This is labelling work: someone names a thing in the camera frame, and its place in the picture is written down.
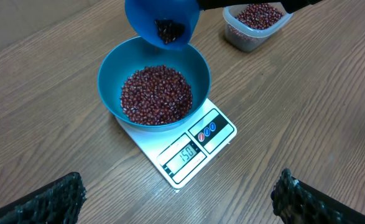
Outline red beans in bowl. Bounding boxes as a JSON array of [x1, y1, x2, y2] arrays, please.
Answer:
[[120, 65, 193, 126]]

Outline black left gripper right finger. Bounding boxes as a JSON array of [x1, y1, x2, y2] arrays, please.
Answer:
[[270, 169, 365, 224]]

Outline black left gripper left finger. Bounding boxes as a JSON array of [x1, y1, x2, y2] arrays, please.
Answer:
[[0, 172, 86, 224]]

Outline teal blue bowl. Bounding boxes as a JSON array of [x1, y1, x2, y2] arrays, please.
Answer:
[[97, 36, 211, 132]]

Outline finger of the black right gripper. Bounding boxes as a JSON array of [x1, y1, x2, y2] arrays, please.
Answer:
[[197, 0, 322, 14]]

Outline blue plastic measuring scoop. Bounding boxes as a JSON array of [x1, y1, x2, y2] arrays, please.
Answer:
[[124, 0, 200, 50]]

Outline white digital kitchen scale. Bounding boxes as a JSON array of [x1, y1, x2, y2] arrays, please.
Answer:
[[117, 99, 237, 189]]

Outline clear plastic container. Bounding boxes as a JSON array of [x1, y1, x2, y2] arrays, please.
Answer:
[[223, 2, 293, 52]]

